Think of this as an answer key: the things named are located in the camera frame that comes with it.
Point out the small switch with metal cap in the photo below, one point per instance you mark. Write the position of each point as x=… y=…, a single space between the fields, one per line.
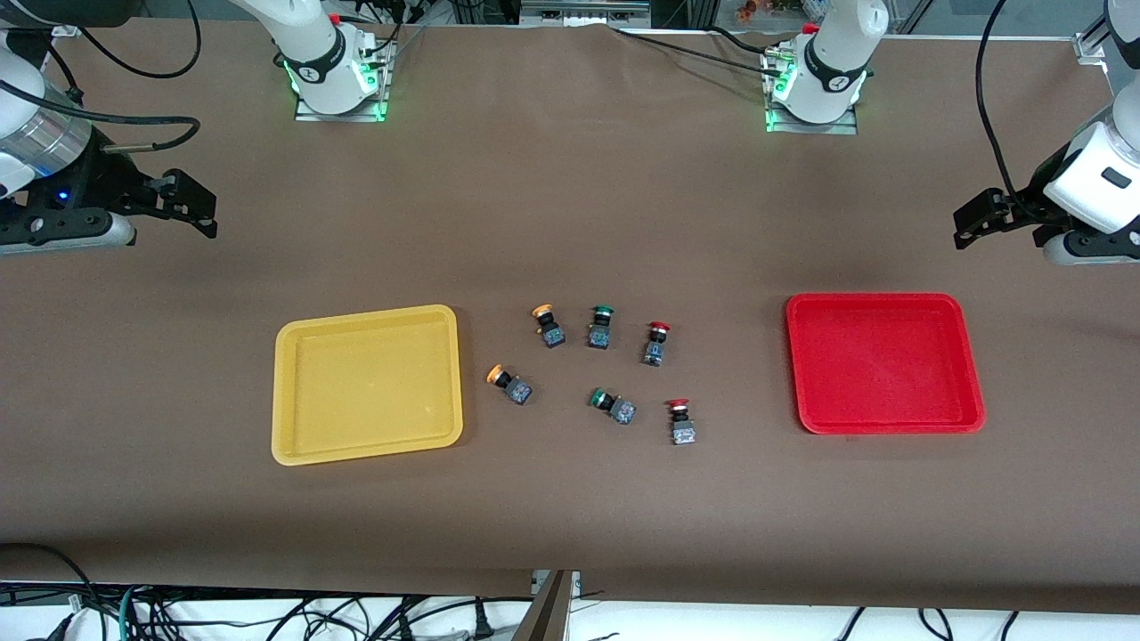
x=683 y=434

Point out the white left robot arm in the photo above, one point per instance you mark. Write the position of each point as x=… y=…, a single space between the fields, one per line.
x=837 y=53

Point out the brown table cover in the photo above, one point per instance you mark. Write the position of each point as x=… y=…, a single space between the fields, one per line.
x=570 y=223

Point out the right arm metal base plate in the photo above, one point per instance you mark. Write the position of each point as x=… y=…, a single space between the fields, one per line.
x=356 y=114

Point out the aluminium frame rail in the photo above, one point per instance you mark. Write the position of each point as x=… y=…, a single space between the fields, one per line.
x=579 y=13

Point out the blue push-button switch block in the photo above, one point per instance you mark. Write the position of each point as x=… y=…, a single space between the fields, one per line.
x=655 y=352

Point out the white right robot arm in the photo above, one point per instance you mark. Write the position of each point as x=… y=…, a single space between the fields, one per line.
x=316 y=53

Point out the green push button switch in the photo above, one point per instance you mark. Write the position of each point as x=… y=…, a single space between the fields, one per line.
x=598 y=336
x=622 y=410

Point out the yellow plastic tray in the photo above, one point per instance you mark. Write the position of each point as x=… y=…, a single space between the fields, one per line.
x=365 y=387

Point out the yellow push button switch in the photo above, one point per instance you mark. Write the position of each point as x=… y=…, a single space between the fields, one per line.
x=517 y=389
x=552 y=336

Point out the red plastic tray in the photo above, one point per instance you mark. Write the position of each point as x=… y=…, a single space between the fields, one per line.
x=882 y=365

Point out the metal frame beam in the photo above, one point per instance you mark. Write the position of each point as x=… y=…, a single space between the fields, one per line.
x=548 y=614

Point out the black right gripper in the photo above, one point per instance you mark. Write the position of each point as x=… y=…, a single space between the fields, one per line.
x=96 y=185

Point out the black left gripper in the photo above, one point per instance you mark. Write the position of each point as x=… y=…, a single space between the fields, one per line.
x=1026 y=204

